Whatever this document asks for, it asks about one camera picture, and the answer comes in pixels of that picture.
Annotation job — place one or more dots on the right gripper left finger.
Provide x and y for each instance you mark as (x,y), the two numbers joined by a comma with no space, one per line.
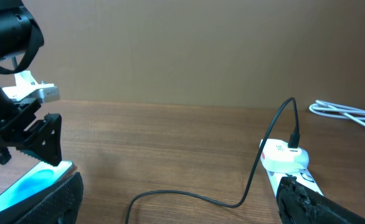
(58,203)

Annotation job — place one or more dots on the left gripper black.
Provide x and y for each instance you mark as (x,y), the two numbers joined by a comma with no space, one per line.
(41,141)

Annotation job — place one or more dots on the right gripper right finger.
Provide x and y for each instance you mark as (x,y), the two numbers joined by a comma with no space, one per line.
(298,204)

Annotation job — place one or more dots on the teal screen smartphone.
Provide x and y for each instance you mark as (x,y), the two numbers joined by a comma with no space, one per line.
(41,176)

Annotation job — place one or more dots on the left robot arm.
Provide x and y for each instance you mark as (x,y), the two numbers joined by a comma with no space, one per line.
(20,40)

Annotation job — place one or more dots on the white charger adapter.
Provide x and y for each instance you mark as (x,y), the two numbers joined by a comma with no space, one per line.
(277,157)

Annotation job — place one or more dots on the white power strip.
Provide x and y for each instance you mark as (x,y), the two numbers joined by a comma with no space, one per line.
(303,177)

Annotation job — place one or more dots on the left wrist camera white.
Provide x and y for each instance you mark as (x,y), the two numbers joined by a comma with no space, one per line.
(27,87)

